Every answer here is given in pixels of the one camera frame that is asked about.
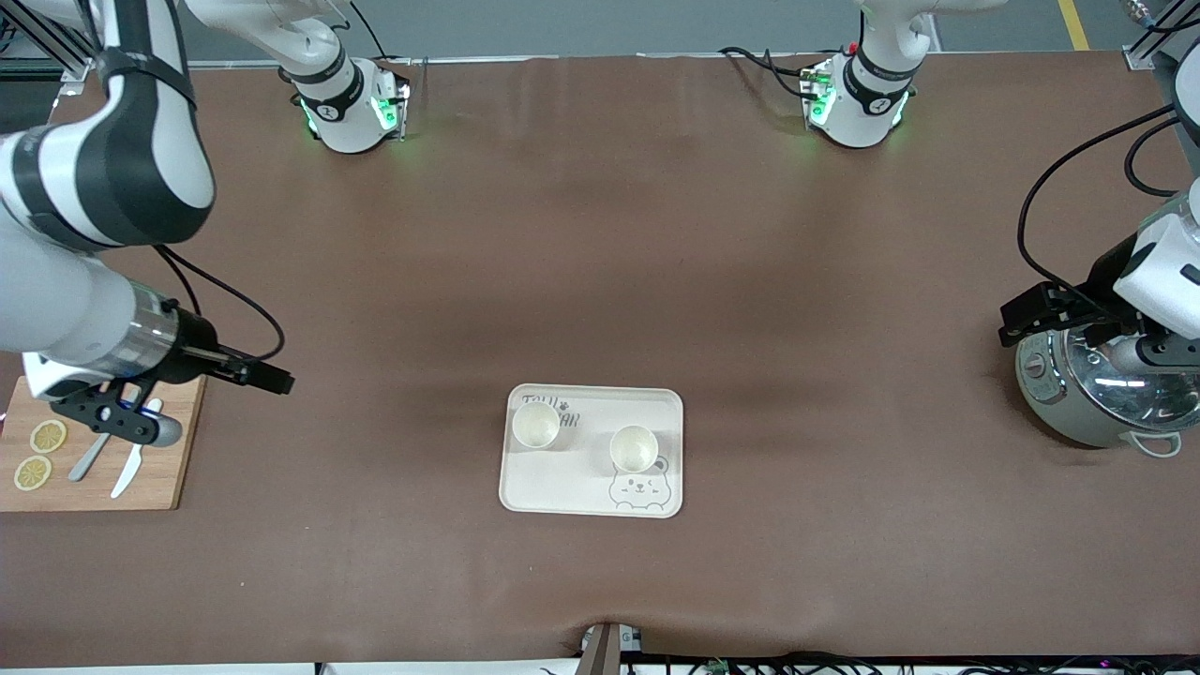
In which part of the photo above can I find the glass lid with copper knob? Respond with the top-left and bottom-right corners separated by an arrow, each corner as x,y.
1059,328 -> 1200,434

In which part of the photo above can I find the metal bracket at table edge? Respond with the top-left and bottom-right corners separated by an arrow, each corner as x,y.
579,622 -> 643,675

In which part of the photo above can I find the black left arm base cable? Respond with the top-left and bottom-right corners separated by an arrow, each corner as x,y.
720,45 -> 817,99

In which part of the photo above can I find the white plastic knife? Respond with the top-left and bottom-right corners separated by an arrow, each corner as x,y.
111,398 -> 163,500

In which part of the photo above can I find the aluminium frame rail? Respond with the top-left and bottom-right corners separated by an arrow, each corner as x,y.
1125,0 -> 1200,71
0,0 -> 104,95

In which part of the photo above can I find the bamboo cutting board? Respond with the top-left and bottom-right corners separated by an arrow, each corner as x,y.
0,373 -> 207,512

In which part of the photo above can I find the grey electric cooker pot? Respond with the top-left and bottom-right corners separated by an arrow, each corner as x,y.
1015,323 -> 1200,458

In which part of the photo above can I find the black right arm base cable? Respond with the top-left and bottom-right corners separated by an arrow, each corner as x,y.
352,0 -> 395,62

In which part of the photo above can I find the black arm base cable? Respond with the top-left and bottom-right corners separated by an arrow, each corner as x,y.
352,0 -> 395,62
720,45 -> 817,99

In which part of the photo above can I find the white IKEA cup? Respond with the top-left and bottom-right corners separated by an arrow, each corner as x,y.
609,425 -> 659,474
512,401 -> 562,451

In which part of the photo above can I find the brown table cover mat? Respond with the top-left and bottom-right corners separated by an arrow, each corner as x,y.
0,52 -> 1200,668

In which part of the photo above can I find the cream bear print tray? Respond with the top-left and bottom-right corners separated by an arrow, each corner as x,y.
499,383 -> 684,519

